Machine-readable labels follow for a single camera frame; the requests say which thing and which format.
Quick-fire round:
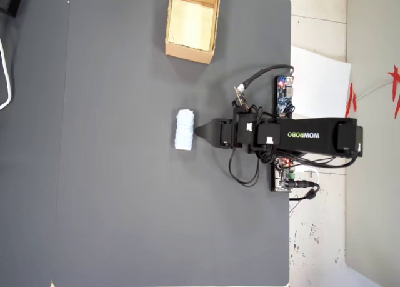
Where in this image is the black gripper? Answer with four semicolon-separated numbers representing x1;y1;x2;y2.
194;107;255;154

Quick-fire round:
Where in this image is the light blue yarn-wrapped block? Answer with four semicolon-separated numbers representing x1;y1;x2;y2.
174;108;197;151

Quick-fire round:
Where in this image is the open cardboard box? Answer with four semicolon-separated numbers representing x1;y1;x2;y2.
164;0;223;65

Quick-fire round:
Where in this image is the blue circuit board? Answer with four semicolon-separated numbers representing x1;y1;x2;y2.
276;76;295;117

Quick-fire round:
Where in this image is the white and green circuit board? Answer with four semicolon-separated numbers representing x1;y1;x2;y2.
274;167;298;191

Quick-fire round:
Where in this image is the white paper sheet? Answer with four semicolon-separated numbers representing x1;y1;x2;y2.
290;45;353;119

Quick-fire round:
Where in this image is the small wrist camera board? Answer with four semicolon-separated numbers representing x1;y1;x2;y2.
232;86;251;111

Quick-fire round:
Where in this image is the thin black looped servo cable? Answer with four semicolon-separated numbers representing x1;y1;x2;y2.
227;148;262;188

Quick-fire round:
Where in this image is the thick black camera cable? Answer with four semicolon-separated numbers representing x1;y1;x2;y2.
236;64;296;94

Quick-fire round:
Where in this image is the black cable bundle along arm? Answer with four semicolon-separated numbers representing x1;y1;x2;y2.
259;149;361;169

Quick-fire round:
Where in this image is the thin white board cable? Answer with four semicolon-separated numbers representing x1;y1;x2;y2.
296;168;321;185

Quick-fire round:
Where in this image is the black power plug cable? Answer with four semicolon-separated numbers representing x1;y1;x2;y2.
289;180;321;202

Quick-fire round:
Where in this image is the thin white floor cable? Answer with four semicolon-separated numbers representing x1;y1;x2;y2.
355;79;395;102

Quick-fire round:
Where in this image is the thick white cable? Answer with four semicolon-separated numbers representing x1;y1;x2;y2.
0;38;14;110

